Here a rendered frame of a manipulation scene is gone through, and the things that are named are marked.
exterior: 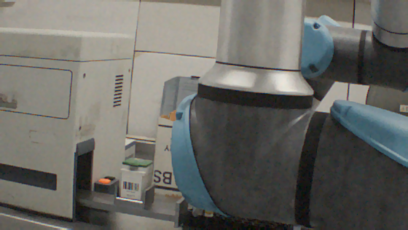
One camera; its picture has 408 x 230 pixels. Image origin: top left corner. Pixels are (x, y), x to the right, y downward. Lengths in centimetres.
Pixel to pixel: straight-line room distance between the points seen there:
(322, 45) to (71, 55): 40
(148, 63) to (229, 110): 104
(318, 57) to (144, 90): 88
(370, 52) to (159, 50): 88
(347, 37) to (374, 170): 30
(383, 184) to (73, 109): 57
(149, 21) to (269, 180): 108
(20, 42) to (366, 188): 65
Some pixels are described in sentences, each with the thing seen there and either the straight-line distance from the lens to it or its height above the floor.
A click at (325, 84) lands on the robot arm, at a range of 100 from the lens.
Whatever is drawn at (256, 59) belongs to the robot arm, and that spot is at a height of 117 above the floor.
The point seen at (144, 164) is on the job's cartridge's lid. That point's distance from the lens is 108.
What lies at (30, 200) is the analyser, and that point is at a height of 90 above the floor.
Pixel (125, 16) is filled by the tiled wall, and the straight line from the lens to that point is 171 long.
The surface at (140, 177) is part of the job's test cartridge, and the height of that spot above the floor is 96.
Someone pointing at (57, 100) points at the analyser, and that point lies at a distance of 107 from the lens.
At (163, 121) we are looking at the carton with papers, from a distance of 133.
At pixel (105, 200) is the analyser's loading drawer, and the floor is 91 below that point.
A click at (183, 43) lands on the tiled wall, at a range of 166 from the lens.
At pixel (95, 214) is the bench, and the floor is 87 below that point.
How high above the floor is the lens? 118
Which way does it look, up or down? 6 degrees down
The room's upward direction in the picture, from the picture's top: 6 degrees clockwise
